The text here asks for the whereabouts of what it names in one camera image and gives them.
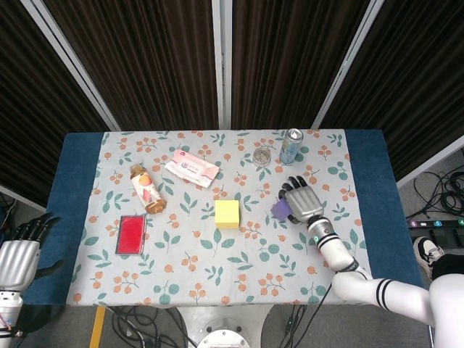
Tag peach tea plastic bottle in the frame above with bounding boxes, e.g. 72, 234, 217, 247
129, 162, 168, 215

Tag large yellow foam cube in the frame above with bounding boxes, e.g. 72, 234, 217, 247
214, 199, 242, 230

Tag floral leaf print tablecloth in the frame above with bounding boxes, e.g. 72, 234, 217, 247
65, 129, 378, 307

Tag dark pleated divider panel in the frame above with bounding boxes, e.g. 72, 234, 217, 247
21, 0, 228, 132
212, 0, 385, 131
311, 0, 464, 189
0, 0, 121, 215

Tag small clear glass jar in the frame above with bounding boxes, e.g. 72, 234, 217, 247
252, 146, 273, 168

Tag light blue drink can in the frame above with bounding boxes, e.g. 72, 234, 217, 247
278, 128, 305, 167

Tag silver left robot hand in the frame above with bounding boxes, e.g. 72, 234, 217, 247
0, 212, 65, 291

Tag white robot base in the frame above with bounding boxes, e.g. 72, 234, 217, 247
197, 318, 252, 348

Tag red ink pad case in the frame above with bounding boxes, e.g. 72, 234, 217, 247
115, 215, 148, 256

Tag black cables under table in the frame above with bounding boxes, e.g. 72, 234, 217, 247
107, 305, 199, 348

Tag yellow floor tape strip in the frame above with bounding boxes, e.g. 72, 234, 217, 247
88, 306, 107, 348

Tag pink wet wipes pack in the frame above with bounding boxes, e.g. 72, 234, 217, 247
163, 149, 223, 189

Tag black and white sneaker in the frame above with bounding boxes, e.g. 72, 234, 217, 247
413, 236, 447, 281

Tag medium purple foam cube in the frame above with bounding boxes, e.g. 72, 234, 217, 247
270, 197, 293, 220

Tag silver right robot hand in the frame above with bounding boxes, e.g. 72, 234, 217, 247
279, 175, 326, 224

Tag black floor cable bundle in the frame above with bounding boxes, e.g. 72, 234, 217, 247
412, 169, 464, 219

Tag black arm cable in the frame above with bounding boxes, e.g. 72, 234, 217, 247
313, 281, 335, 309

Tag blue table cover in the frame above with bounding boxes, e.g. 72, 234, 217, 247
23, 128, 427, 307

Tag black trouser leg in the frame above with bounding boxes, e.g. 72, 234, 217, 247
431, 253, 464, 281

